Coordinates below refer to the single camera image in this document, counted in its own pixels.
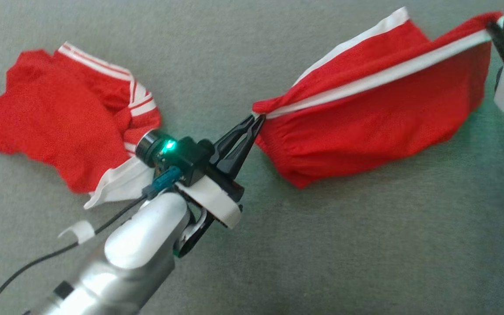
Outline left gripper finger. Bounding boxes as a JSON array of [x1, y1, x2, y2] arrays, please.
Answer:
[[217, 115, 265, 179], [212, 115, 257, 161]]

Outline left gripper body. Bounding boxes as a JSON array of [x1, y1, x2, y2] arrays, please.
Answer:
[[177, 173, 244, 229]]

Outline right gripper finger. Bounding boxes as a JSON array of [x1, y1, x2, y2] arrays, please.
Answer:
[[486, 22, 504, 62]]

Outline red shorts white stripe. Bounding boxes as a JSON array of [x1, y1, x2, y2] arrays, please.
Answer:
[[252, 7, 504, 189]]

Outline red jersey white sleeves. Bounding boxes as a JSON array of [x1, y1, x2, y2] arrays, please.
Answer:
[[0, 42, 161, 209]]

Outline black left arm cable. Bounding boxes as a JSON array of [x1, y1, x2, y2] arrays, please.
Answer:
[[0, 166, 183, 315]]

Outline white cable clip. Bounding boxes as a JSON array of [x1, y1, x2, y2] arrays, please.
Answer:
[[58, 220, 96, 244]]

